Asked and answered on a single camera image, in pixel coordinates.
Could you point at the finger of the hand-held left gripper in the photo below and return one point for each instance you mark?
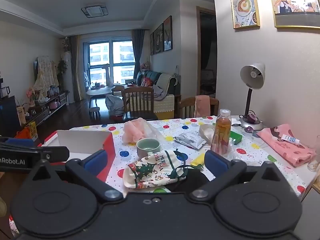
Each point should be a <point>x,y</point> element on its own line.
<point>52,154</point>
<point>21,142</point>

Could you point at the teal sofa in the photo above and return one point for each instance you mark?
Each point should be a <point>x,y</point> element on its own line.
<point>155,76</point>

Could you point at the christmas print sock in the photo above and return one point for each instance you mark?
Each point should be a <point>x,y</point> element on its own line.
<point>150,170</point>

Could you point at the red basin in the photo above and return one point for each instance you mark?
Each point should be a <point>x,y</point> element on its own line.
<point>117,117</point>

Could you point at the yellow box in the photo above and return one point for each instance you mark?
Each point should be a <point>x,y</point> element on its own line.
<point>32,128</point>

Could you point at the pink plastic bag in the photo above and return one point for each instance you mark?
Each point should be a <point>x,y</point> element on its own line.
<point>155,131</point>

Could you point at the round coffee table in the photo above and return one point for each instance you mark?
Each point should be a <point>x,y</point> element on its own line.
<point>98,92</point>

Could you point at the green houseplant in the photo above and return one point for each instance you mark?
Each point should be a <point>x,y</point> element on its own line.
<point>62,67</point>

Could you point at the pink flowers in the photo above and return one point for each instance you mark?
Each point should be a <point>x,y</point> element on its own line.
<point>31,93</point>

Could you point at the orange gift box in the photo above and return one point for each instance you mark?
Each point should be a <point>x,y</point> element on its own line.
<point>25,133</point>

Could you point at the grey curtain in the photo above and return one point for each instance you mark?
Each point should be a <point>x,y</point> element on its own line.
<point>138,50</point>

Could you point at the balloon print tablecloth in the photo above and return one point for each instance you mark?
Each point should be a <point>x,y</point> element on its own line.
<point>170,125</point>

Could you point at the white printed packet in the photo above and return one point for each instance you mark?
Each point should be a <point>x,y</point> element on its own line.
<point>190,140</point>

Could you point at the white crumpled tissue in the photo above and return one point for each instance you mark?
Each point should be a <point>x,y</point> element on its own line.
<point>236,122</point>

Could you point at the large window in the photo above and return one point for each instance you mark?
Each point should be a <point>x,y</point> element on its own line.
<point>120,55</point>

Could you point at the cream knitted blanket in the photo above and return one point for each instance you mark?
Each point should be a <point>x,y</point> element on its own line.
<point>167,81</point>

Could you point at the pink plush toy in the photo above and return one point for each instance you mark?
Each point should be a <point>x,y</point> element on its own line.
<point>145,66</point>

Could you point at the pink printed cloth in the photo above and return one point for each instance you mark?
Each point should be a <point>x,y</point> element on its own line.
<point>287,152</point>

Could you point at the clear zip bag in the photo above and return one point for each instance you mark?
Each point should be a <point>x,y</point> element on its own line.
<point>233,152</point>

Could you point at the orange drink bottle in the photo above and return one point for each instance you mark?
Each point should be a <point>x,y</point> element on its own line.
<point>221,132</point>

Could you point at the small wooden armchair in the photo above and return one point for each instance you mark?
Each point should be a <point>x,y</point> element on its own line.
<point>117,89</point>

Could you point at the white tube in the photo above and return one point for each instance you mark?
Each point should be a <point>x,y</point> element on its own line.
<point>291,138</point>

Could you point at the gold framed figure picture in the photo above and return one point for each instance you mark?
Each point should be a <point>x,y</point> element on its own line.
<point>295,2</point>

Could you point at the black cabinet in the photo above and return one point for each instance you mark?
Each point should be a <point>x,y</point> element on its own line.
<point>8,115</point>

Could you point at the pink towel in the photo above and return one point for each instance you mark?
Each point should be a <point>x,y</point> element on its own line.
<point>202,106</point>

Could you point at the narrow dark framed picture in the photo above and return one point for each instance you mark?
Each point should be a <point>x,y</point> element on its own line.
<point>151,43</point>

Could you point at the floral hanging cloth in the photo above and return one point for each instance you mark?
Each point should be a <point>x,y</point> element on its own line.
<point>46,75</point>

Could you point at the drinking glass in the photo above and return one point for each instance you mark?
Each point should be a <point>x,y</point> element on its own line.
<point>315,160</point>

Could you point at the lilac cloth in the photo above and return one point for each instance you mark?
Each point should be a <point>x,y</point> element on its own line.
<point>158,91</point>

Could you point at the red cardboard box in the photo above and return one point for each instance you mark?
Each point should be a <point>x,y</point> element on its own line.
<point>82,142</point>

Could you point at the gold framed food picture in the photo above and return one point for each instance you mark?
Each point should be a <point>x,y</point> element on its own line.
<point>245,6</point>

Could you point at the cream and yellow sofa cover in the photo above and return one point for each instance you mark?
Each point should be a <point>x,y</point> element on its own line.
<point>162,105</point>

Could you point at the purple hair clip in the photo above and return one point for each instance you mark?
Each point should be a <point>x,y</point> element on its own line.
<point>253,118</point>

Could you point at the low tv cabinet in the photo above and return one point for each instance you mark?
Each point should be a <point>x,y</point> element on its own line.
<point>45,112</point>

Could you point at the dried flower bunch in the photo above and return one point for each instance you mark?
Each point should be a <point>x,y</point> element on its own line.
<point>66,45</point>

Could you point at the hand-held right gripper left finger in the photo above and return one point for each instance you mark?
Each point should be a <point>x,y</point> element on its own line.
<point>95,160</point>

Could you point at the white standing air conditioner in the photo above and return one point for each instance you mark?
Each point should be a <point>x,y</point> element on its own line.
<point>68,77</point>

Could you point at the pale green ceramic mug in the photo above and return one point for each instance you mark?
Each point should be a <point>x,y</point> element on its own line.
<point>143,151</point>

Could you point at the green sponge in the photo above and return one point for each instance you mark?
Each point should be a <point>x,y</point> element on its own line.
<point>236,137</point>

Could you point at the red cushion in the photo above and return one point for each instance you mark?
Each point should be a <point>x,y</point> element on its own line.
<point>146,82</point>

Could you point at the large grey bag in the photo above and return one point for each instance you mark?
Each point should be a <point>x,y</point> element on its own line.
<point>113,103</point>

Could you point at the wooden chair with black seat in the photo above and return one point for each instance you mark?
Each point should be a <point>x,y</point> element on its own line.
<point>140,115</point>

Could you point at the tan wooden figure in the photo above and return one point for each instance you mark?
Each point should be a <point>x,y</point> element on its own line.
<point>107,73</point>

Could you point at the small wooden stool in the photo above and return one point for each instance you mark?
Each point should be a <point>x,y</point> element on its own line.
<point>95,110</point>

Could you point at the black coffee machine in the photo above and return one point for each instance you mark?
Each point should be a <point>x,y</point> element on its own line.
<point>4,90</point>

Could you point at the brown curtain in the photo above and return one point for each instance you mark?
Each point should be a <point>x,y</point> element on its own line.
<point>75,67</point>

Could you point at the yellow cloth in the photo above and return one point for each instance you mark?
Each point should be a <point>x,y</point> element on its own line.
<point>197,160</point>

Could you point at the grey desk lamp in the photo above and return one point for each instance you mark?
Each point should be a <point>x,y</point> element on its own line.
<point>252,76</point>

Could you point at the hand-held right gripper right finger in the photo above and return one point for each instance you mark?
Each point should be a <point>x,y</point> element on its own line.
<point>215,161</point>

